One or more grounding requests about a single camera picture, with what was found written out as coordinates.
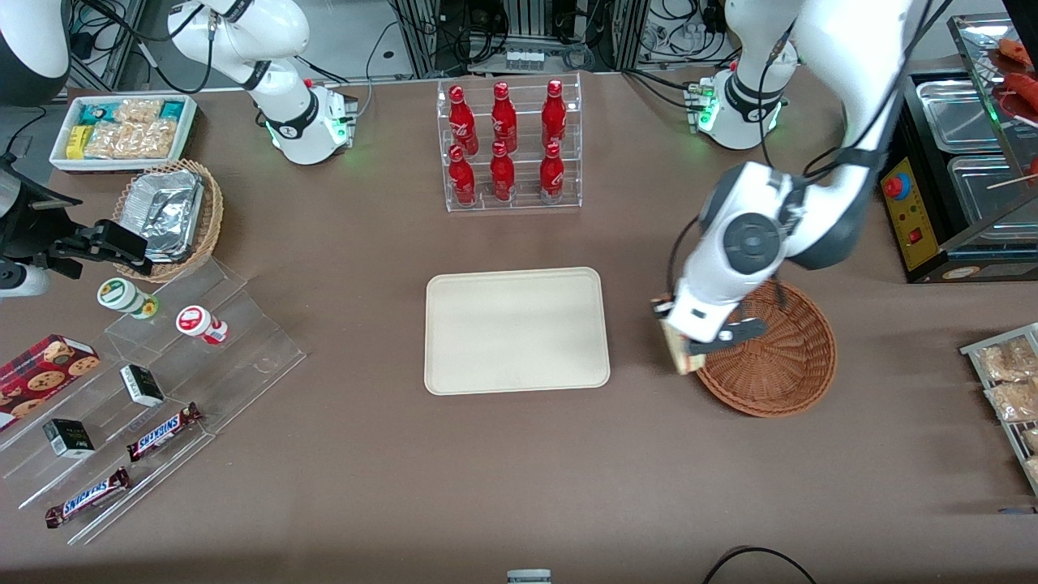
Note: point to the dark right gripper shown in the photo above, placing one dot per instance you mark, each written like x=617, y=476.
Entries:
x=42, y=229

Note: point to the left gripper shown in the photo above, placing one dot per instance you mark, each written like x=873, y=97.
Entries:
x=658, y=312

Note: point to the triangular sandwich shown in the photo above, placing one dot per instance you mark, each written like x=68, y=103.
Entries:
x=677, y=353

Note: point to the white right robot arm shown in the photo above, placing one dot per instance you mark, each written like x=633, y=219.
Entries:
x=276, y=32

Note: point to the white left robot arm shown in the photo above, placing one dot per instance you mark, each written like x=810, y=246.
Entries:
x=754, y=239

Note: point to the light wicker basket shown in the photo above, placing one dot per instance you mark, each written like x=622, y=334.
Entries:
x=212, y=219

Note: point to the round brown wicker basket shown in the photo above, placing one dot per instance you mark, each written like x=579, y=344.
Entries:
x=778, y=373

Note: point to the beige plastic tray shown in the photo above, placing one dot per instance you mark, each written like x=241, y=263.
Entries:
x=515, y=332

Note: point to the green lid yogurt cup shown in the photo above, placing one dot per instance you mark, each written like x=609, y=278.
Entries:
x=122, y=296

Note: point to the stacked aluminium foil trays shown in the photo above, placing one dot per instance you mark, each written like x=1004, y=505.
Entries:
x=166, y=211

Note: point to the white snack box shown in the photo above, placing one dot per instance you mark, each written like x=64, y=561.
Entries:
x=113, y=164

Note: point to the yellow snack packet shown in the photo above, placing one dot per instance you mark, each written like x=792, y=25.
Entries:
x=79, y=142

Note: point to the clear bag of crackers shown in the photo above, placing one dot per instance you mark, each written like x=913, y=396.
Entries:
x=134, y=140
x=138, y=111

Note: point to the red lid yogurt cup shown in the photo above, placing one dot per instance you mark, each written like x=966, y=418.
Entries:
x=196, y=322

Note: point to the teal snack packet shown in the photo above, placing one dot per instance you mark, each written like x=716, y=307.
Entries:
x=97, y=113
x=172, y=109

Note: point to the red cookie box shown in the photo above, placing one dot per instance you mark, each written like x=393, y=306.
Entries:
x=45, y=373

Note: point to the small black box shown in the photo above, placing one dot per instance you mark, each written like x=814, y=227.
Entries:
x=142, y=385
x=69, y=438

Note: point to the clear acrylic bottle rack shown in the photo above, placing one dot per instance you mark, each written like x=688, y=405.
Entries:
x=523, y=207

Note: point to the red cola bottle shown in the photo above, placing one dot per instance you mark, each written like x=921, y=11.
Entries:
x=460, y=118
x=551, y=174
x=554, y=113
x=503, y=118
x=461, y=178
x=502, y=174

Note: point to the clear acrylic stepped stand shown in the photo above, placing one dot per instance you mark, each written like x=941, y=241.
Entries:
x=243, y=357

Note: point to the Snickers chocolate bar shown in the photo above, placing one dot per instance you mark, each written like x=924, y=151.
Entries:
x=162, y=432
x=87, y=497

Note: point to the black hot food display machine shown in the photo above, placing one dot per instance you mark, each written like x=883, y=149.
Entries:
x=916, y=235

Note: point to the white power strip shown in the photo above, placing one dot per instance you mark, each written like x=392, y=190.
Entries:
x=525, y=59

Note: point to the small grey device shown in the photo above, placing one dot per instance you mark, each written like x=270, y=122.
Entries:
x=529, y=577

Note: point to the steel food pan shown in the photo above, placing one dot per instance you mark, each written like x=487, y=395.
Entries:
x=961, y=113
x=985, y=199

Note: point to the clear bag of pastries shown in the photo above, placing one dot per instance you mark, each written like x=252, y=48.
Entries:
x=1010, y=361
x=1018, y=401
x=1031, y=440
x=1033, y=470

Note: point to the wooden skewer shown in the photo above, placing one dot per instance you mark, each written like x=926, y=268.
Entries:
x=1014, y=182

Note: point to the small blue object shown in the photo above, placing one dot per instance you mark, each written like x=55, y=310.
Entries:
x=1018, y=511

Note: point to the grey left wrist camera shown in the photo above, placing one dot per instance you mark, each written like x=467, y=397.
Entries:
x=742, y=331

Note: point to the black metal rack frame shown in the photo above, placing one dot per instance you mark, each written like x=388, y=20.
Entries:
x=422, y=40

